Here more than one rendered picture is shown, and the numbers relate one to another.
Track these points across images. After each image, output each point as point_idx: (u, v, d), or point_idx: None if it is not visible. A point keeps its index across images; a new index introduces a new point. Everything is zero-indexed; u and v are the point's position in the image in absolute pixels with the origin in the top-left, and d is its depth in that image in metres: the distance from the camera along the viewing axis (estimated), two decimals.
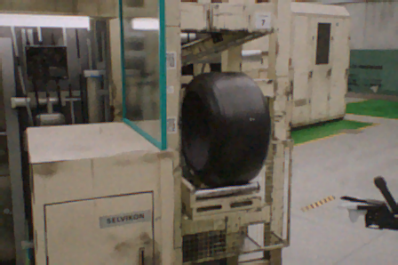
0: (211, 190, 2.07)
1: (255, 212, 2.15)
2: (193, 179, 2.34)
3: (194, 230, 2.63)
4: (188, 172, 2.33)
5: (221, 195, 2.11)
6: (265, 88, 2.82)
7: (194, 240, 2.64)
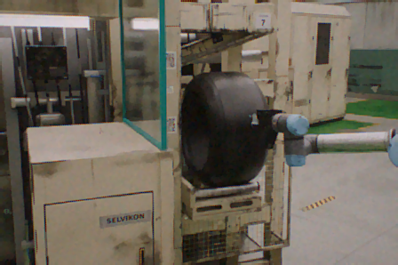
0: (211, 192, 2.07)
1: (255, 212, 2.15)
2: (192, 179, 2.35)
3: (194, 230, 2.63)
4: (189, 175, 2.32)
5: None
6: (265, 88, 2.82)
7: (194, 240, 2.64)
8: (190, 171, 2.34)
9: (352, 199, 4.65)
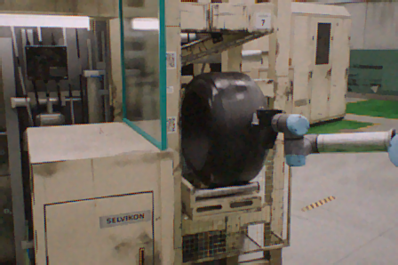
0: (210, 187, 2.08)
1: (255, 212, 2.15)
2: (194, 178, 2.34)
3: (194, 230, 2.63)
4: (188, 172, 2.34)
5: (222, 194, 2.10)
6: (265, 88, 2.82)
7: (194, 240, 2.64)
8: None
9: (352, 199, 4.65)
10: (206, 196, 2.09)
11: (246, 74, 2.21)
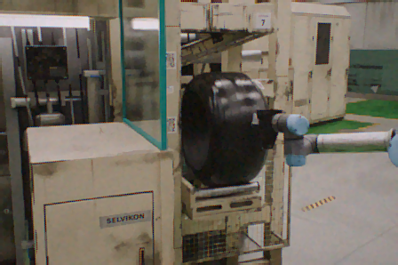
0: None
1: (255, 212, 2.15)
2: None
3: (194, 230, 2.63)
4: None
5: (222, 188, 2.09)
6: (265, 88, 2.82)
7: (194, 240, 2.64)
8: None
9: (352, 199, 4.65)
10: (208, 195, 2.07)
11: (260, 85, 2.09)
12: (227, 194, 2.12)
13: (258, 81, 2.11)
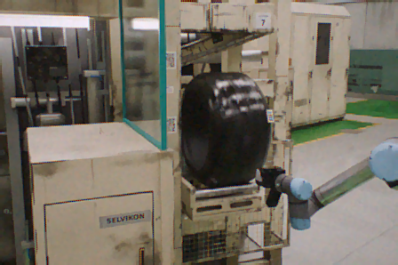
0: None
1: (255, 212, 2.15)
2: None
3: (194, 230, 2.63)
4: (187, 179, 2.36)
5: None
6: (265, 88, 2.82)
7: (194, 240, 2.64)
8: (191, 179, 2.34)
9: (352, 199, 4.65)
10: (206, 188, 2.08)
11: (271, 116, 2.01)
12: (229, 188, 2.10)
13: (270, 109, 2.02)
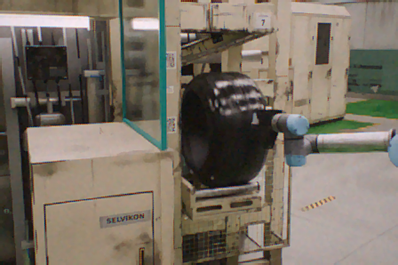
0: None
1: (255, 212, 2.15)
2: None
3: (194, 230, 2.63)
4: None
5: (219, 185, 2.12)
6: (265, 88, 2.82)
7: (194, 240, 2.64)
8: (190, 180, 2.35)
9: (352, 199, 4.65)
10: (207, 188, 2.07)
11: None
12: (229, 190, 2.10)
13: (269, 107, 2.02)
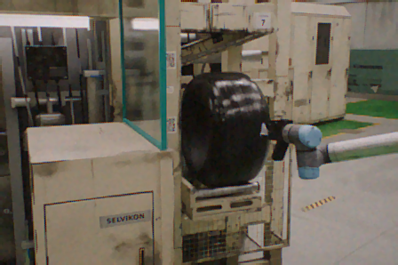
0: (210, 188, 2.08)
1: (255, 212, 2.15)
2: (193, 179, 2.34)
3: (194, 230, 2.63)
4: (189, 173, 2.33)
5: (222, 194, 2.10)
6: (265, 88, 2.82)
7: (194, 240, 2.64)
8: (189, 171, 2.36)
9: (352, 199, 4.65)
10: None
11: None
12: None
13: None
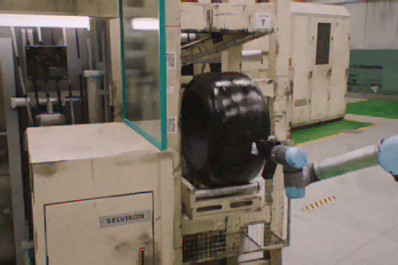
0: None
1: (255, 212, 2.15)
2: None
3: (194, 230, 2.63)
4: None
5: None
6: (265, 88, 2.82)
7: (194, 240, 2.64)
8: (190, 180, 2.35)
9: (352, 199, 4.65)
10: (207, 188, 2.08)
11: None
12: (229, 189, 2.10)
13: (273, 135, 2.02)
